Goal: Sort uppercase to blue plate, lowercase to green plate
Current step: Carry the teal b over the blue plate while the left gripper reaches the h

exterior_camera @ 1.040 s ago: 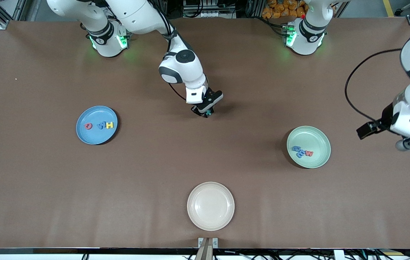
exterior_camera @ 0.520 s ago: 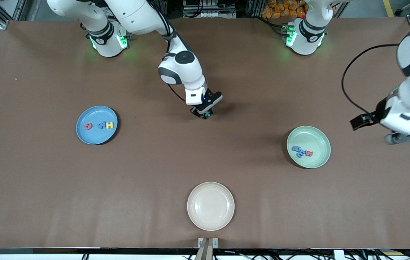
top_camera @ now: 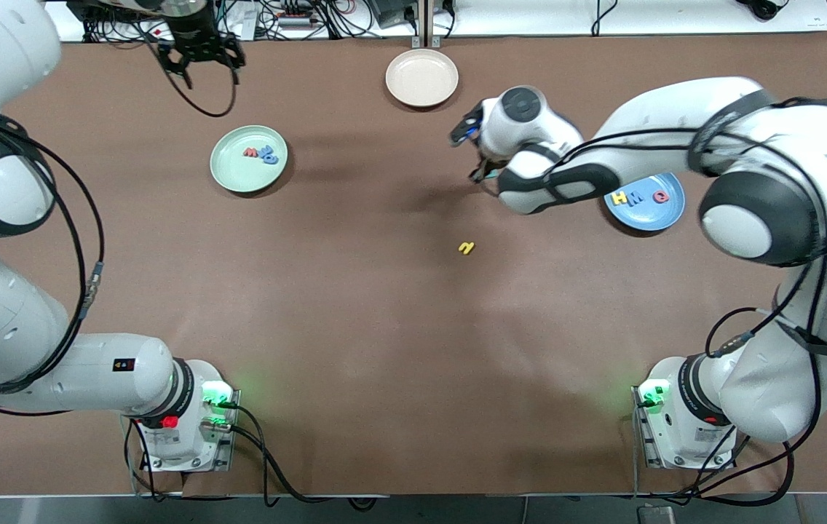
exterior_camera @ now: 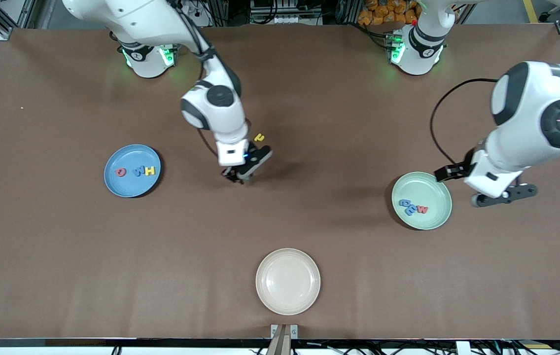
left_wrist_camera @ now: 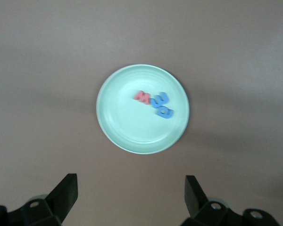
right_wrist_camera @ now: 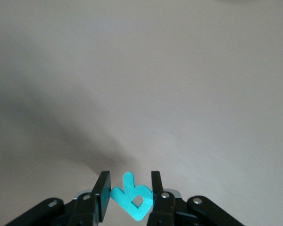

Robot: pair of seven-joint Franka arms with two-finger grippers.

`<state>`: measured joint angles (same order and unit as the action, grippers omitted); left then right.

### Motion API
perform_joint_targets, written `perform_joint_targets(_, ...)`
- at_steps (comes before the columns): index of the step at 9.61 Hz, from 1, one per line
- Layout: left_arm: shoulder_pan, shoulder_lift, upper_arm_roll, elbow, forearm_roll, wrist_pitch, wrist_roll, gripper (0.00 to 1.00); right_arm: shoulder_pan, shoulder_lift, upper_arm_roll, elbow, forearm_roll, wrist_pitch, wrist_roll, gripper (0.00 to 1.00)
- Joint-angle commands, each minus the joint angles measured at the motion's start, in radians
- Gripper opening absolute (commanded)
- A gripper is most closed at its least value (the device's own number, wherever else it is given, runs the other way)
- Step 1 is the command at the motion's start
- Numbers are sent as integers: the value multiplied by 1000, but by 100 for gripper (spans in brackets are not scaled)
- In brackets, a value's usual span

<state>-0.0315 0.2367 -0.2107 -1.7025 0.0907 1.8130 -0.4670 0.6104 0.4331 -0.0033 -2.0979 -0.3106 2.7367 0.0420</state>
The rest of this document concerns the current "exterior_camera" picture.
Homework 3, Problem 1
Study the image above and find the black electronics box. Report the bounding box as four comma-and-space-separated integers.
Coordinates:
250, 0, 322, 25

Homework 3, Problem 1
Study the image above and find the green plate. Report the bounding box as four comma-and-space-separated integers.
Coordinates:
391, 172, 453, 230

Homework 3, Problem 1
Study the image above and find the brown table cover sheet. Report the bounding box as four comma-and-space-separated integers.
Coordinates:
0, 24, 560, 341

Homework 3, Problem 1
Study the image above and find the bag of orange items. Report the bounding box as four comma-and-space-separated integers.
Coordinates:
357, 0, 421, 26

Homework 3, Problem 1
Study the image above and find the white power strip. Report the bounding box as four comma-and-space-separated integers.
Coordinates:
181, 0, 211, 28

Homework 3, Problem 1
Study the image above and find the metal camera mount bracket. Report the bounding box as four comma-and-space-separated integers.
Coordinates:
265, 324, 299, 355

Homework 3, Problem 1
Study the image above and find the beige plate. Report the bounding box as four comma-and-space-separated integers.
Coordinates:
255, 248, 321, 316

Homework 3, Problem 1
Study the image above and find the blue plate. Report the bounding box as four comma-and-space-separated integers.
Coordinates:
104, 144, 161, 198

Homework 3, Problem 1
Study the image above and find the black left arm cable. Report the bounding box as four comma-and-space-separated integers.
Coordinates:
430, 78, 498, 171

